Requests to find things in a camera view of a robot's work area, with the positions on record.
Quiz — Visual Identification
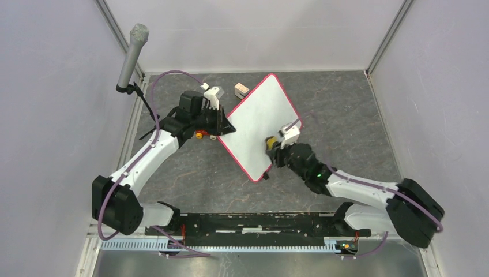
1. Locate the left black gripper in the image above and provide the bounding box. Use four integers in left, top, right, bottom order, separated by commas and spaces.
191, 104, 232, 137

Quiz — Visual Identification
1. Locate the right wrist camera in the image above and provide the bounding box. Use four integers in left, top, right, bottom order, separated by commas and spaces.
278, 125, 300, 149

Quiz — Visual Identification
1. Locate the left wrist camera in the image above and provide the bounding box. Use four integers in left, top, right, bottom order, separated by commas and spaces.
200, 83, 224, 110

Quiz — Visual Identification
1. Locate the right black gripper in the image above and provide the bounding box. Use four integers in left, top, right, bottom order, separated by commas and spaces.
266, 137, 307, 181

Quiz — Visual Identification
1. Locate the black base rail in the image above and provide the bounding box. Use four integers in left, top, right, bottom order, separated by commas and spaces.
162, 212, 372, 250

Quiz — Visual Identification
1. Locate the pink framed whiteboard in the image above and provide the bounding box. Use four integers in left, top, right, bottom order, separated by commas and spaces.
218, 73, 303, 183

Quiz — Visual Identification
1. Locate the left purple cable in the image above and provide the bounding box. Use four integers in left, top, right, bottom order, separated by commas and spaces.
97, 70, 211, 257

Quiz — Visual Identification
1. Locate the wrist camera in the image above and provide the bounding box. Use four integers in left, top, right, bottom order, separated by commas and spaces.
278, 125, 300, 149
200, 83, 224, 110

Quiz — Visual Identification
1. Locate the grey microphone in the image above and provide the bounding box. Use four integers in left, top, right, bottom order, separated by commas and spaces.
116, 23, 149, 93

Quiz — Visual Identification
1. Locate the red toy block car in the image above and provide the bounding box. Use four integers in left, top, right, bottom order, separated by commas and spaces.
195, 130, 217, 140

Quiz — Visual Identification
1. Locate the yellow bone-shaped eraser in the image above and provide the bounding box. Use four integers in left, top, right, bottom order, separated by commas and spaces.
265, 136, 277, 151

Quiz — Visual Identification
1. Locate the red toy block boat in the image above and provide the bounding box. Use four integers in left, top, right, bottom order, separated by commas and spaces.
234, 83, 250, 100

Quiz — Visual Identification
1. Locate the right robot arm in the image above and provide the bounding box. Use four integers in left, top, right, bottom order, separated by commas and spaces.
265, 142, 445, 248

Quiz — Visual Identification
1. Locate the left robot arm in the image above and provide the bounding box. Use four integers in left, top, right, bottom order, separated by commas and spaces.
92, 87, 236, 240

